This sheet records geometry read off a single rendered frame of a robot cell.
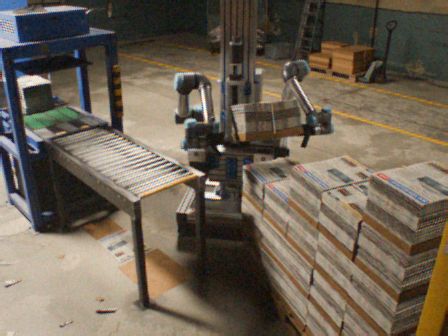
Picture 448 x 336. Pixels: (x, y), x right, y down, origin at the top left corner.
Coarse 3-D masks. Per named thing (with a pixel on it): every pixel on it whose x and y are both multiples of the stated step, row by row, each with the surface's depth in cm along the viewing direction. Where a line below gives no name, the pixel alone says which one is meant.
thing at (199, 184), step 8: (104, 128) 370; (112, 128) 368; (120, 136) 353; (128, 136) 351; (144, 144) 335; (152, 152) 322; (160, 152) 321; (168, 160) 310; (176, 160) 309; (184, 168) 298; (192, 168) 298; (200, 176) 287; (192, 184) 295; (200, 184) 290
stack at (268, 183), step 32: (288, 160) 302; (256, 192) 283; (288, 192) 261; (256, 224) 290; (288, 224) 251; (256, 256) 300; (288, 256) 255; (320, 256) 224; (288, 288) 262; (320, 288) 229; (320, 320) 233
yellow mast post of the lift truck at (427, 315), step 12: (444, 228) 123; (444, 240) 124; (444, 252) 124; (444, 264) 125; (432, 276) 130; (444, 276) 125; (432, 288) 130; (444, 288) 126; (432, 300) 131; (444, 300) 127; (432, 312) 132; (444, 312) 127; (420, 324) 137; (432, 324) 132; (444, 324) 129
